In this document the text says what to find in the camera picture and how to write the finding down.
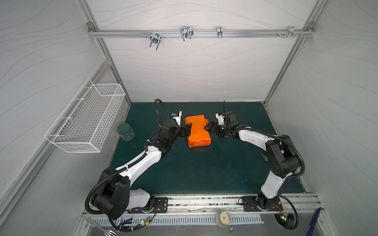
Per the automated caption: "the orange wrapping paper sheet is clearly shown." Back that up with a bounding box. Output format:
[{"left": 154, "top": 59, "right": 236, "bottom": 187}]
[{"left": 185, "top": 115, "right": 211, "bottom": 148}]

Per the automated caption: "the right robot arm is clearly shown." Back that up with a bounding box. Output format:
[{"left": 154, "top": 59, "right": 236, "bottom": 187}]
[{"left": 204, "top": 112, "right": 305, "bottom": 200}]

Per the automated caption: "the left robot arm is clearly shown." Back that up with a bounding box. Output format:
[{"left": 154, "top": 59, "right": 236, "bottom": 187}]
[{"left": 84, "top": 119, "right": 192, "bottom": 220}]

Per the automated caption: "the green table mat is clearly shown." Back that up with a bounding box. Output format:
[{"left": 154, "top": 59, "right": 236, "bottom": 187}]
[{"left": 111, "top": 102, "right": 275, "bottom": 195}]

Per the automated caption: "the green lidded glass jar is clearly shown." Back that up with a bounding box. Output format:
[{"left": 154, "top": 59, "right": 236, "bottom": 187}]
[{"left": 117, "top": 123, "right": 135, "bottom": 142}]

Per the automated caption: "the metal U-bolt clamp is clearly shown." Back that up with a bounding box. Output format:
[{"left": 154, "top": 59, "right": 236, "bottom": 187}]
[
  {"left": 149, "top": 32, "right": 161, "bottom": 50},
  {"left": 180, "top": 26, "right": 194, "bottom": 41}
]

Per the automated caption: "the metal spatula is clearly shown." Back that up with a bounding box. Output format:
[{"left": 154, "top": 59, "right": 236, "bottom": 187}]
[{"left": 85, "top": 217, "right": 118, "bottom": 236}]

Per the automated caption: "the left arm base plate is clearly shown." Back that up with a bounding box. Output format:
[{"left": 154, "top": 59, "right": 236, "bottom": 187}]
[{"left": 127, "top": 197, "right": 168, "bottom": 214}]

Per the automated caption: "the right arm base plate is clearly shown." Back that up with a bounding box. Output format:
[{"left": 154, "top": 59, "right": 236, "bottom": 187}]
[{"left": 237, "top": 195, "right": 283, "bottom": 212}]

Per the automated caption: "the white wire basket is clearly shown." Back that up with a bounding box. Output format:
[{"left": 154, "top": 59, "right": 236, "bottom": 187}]
[{"left": 44, "top": 78, "right": 125, "bottom": 153}]

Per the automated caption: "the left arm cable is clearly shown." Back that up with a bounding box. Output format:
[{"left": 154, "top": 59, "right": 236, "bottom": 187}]
[{"left": 107, "top": 203, "right": 158, "bottom": 233}]

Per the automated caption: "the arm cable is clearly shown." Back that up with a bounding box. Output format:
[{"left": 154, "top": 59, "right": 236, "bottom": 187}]
[
  {"left": 274, "top": 194, "right": 299, "bottom": 230},
  {"left": 107, "top": 203, "right": 158, "bottom": 233}
]

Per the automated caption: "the metal bracket with bolts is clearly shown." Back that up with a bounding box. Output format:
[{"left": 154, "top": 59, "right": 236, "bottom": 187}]
[{"left": 278, "top": 26, "right": 304, "bottom": 39}]

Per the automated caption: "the white vented cable duct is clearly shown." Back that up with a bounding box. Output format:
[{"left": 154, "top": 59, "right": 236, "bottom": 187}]
[{"left": 92, "top": 214, "right": 264, "bottom": 228}]

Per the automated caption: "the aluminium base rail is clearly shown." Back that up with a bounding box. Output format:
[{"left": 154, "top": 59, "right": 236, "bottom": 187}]
[{"left": 82, "top": 193, "right": 324, "bottom": 217}]

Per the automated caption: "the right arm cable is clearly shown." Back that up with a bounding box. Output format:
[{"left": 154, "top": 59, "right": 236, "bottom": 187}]
[{"left": 274, "top": 194, "right": 299, "bottom": 230}]

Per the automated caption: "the aluminium crossbar rail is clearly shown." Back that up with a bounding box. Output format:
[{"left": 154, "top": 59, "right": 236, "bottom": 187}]
[{"left": 89, "top": 28, "right": 316, "bottom": 38}]

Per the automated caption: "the blue handled tool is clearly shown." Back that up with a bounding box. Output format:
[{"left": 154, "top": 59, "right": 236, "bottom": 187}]
[{"left": 306, "top": 207, "right": 322, "bottom": 236}]

